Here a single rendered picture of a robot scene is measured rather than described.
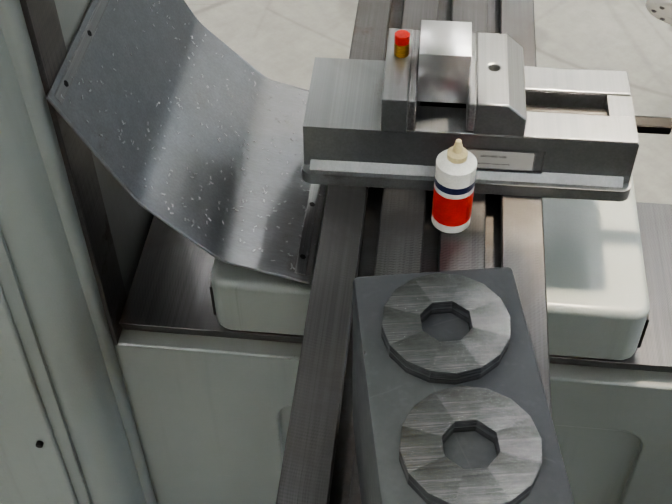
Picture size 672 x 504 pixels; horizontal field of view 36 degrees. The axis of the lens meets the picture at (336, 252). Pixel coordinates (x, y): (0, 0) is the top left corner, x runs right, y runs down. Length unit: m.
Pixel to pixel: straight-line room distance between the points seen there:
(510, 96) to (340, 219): 0.21
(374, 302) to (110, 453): 0.72
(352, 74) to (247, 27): 1.87
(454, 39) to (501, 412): 0.49
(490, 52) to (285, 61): 1.78
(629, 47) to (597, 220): 1.77
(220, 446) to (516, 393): 0.77
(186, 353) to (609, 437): 0.54
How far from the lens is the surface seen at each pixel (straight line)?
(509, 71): 1.08
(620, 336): 1.19
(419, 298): 0.73
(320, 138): 1.08
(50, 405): 1.30
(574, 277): 1.18
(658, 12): 0.91
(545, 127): 1.08
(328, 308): 0.98
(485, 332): 0.71
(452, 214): 1.03
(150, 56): 1.17
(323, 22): 3.00
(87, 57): 1.07
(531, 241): 1.06
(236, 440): 1.39
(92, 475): 1.43
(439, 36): 1.06
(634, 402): 1.27
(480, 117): 1.05
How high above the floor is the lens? 1.68
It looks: 47 degrees down
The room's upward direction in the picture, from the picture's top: 1 degrees counter-clockwise
